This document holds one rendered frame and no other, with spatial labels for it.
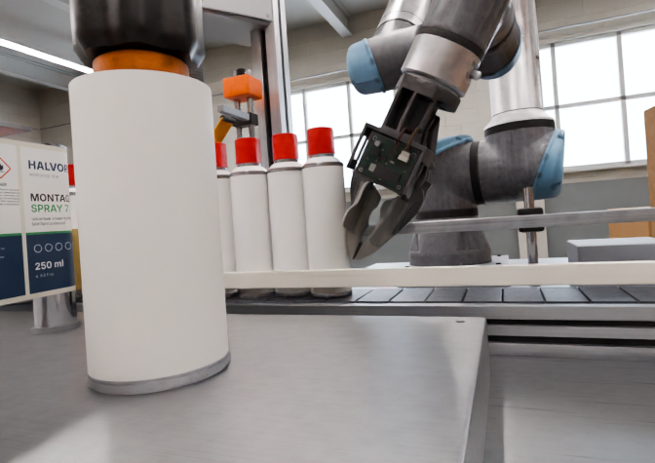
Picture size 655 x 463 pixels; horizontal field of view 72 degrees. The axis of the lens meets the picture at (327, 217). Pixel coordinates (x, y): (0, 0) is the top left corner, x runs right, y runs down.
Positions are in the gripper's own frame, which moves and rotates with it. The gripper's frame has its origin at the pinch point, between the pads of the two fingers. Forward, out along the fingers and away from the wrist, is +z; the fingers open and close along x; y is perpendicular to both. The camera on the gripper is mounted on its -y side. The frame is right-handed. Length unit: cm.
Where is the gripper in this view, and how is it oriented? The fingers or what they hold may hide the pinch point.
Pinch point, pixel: (360, 249)
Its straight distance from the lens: 55.1
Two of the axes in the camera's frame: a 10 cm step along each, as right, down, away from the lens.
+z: -4.0, 9.0, 1.7
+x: 8.4, 4.4, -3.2
